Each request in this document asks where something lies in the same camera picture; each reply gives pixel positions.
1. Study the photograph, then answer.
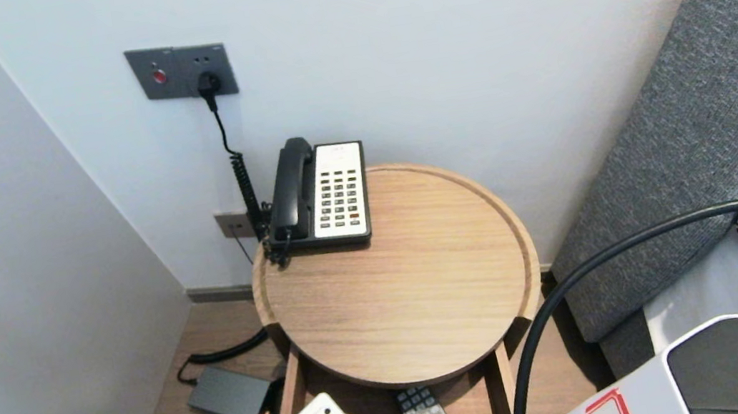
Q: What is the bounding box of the curved wooden table drawer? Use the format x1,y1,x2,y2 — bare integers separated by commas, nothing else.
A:
252,317,526,414

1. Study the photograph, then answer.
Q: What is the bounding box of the grey power adapter brick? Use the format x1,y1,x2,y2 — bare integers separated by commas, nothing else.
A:
183,358,278,414

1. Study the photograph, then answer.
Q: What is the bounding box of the round wooden side table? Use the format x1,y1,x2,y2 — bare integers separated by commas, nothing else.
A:
237,144,555,408

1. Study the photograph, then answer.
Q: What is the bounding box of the thin black telephone line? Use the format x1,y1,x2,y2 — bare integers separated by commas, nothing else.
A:
235,235,256,266

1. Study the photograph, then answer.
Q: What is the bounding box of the black and white desk telephone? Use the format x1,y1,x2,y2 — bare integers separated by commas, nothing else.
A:
257,137,378,258

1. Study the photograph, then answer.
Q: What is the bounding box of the black telephone handset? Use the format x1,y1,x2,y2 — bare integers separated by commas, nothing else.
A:
257,134,326,245

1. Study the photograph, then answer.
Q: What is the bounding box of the white bed sheet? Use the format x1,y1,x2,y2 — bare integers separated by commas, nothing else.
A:
633,226,738,358

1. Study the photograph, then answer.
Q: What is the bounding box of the grey upholstered headboard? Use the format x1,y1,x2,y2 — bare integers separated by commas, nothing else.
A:
513,0,738,348

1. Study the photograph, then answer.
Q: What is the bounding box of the black coiled handset cord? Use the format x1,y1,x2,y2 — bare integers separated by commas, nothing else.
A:
260,227,297,271

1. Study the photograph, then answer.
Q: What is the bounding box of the beige low wall socket plate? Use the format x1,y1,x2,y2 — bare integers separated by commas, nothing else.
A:
213,207,259,243

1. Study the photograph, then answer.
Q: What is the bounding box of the grey upholstered bed frame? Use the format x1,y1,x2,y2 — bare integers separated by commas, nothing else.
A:
594,309,659,381

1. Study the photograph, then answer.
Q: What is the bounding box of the black coiled power cable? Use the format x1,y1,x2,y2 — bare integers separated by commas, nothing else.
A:
137,66,290,390

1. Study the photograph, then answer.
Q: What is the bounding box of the grey wall power socket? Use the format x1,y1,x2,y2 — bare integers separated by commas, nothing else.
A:
172,39,240,103

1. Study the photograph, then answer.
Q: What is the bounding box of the grey wall switch panel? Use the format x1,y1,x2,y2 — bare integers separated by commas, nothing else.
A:
123,44,185,105

